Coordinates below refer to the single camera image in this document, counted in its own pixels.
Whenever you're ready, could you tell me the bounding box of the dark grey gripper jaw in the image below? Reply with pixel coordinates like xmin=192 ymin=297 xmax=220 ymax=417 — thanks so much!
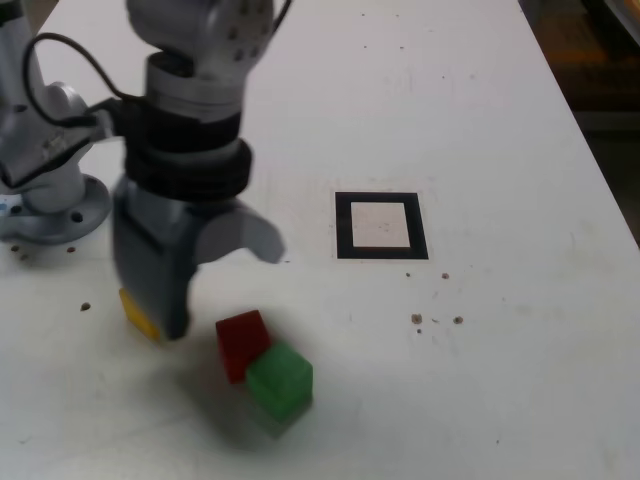
xmin=112 ymin=176 xmax=202 ymax=344

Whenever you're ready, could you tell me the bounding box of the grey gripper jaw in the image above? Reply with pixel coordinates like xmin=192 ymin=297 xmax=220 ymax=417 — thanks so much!
xmin=195 ymin=199 xmax=287 ymax=265

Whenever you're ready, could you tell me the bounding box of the yellow cube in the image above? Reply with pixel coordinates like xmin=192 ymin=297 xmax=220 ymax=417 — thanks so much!
xmin=118 ymin=288 xmax=162 ymax=344

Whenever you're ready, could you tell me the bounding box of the red cube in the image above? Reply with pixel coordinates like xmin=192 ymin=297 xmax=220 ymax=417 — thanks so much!
xmin=215 ymin=309 xmax=274 ymax=385

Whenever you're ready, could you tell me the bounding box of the green cube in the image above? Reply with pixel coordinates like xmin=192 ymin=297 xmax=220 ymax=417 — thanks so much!
xmin=245 ymin=342 xmax=315 ymax=421

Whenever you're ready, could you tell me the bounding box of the black tape square outline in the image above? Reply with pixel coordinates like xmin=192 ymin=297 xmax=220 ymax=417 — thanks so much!
xmin=333 ymin=191 xmax=430 ymax=261

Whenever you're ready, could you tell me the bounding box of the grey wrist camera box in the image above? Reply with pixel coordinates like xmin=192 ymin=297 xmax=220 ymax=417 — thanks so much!
xmin=87 ymin=98 xmax=126 ymax=141

